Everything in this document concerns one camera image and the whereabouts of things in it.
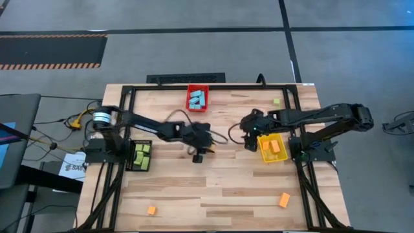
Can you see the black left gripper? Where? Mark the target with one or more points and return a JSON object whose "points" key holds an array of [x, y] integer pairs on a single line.
{"points": [[195, 134]]}

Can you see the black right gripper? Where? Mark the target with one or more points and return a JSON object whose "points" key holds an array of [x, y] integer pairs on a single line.
{"points": [[255, 121]]}

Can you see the blue foam block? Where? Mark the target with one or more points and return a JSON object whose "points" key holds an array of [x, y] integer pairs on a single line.
{"points": [[195, 106], [202, 99], [195, 94], [194, 100]]}

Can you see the long orange foam block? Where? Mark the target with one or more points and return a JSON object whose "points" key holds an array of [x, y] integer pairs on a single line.
{"points": [[284, 200]]}

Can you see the small orange foam block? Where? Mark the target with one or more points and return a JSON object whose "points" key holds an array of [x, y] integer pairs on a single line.
{"points": [[151, 210]]}

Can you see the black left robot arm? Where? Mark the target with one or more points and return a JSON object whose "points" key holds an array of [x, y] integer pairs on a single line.
{"points": [[145, 124]]}

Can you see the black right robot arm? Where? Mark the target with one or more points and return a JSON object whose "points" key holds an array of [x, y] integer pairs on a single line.
{"points": [[323, 118]]}

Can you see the yellow plastic basket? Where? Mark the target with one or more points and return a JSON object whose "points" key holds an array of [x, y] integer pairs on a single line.
{"points": [[273, 158]]}

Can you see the red plastic basket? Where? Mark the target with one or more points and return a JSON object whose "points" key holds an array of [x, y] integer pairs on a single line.
{"points": [[197, 110]]}

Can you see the small green foam block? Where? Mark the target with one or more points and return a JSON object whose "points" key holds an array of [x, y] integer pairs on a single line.
{"points": [[276, 101]]}

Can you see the black floor vent grille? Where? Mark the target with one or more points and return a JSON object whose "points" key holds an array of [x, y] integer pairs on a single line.
{"points": [[186, 78]]}

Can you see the black plastic basket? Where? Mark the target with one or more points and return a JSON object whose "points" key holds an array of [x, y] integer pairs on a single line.
{"points": [[129, 158]]}

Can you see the yellow power plug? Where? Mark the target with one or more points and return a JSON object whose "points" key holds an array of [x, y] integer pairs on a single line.
{"points": [[75, 123]]}

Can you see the white paper sign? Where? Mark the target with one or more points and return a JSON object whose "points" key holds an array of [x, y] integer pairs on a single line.
{"points": [[72, 166]]}

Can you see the black desk leg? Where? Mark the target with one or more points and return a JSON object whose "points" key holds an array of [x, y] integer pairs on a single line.
{"points": [[48, 179]]}

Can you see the black hazard stripe mat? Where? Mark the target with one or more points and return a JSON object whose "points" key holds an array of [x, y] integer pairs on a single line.
{"points": [[48, 51]]}

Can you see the grey desk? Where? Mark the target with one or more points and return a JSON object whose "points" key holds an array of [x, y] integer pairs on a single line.
{"points": [[16, 136]]}

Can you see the blue sheet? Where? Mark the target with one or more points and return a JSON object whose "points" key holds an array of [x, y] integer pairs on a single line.
{"points": [[4, 142]]}

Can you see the black aluminium table frame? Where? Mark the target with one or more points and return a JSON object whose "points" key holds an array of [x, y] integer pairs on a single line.
{"points": [[242, 87]]}

